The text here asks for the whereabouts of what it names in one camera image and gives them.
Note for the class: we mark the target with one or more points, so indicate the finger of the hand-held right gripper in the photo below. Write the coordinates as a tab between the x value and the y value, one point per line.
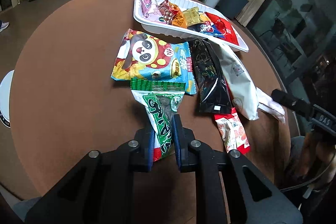
291	103

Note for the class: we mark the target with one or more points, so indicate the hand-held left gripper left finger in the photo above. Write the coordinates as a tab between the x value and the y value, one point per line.
151	150

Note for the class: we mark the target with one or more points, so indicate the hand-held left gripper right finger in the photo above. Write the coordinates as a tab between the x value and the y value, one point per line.
176	145

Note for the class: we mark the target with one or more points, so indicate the slim white snack packet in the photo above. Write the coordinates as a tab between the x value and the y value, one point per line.
270	106

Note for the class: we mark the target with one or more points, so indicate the green snack packet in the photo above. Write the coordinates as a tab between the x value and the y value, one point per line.
162	121

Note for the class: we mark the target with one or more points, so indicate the blue and yellow snack packet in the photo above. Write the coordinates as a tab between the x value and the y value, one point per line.
207	28

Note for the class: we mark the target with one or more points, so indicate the white plastic tray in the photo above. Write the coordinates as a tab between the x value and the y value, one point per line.
189	29

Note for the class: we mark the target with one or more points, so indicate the orange snack packet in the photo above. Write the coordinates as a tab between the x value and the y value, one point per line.
179	18

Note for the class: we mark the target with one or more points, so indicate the gold snack packet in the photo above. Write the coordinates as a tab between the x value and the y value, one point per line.
194	16

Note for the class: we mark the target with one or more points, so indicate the brown star print snack packet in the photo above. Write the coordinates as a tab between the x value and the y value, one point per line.
164	10

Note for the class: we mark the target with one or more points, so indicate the pink snack packet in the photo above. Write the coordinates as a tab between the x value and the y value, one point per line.
149	8

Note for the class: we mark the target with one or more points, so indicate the person's right hand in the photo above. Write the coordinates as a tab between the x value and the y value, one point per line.
317	153

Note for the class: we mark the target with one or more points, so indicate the person's right leg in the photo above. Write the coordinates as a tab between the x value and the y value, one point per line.
296	153

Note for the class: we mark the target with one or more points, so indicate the person's leg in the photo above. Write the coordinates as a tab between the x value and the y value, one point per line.
296	153
27	207

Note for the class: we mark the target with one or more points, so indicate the white snack bag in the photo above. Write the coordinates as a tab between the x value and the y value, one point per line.
239	82

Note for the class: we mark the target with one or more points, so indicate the red and white snack packet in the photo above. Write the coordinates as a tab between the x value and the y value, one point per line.
232	134

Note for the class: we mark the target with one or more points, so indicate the black snack packet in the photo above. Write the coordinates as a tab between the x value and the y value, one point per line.
210	82

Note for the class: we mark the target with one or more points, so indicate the glass sliding door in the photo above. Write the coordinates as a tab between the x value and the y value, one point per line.
296	29

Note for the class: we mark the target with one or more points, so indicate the panda print snack packet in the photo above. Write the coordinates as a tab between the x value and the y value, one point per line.
147	58

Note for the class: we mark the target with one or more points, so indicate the person's left leg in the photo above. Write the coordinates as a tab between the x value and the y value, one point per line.
27	207

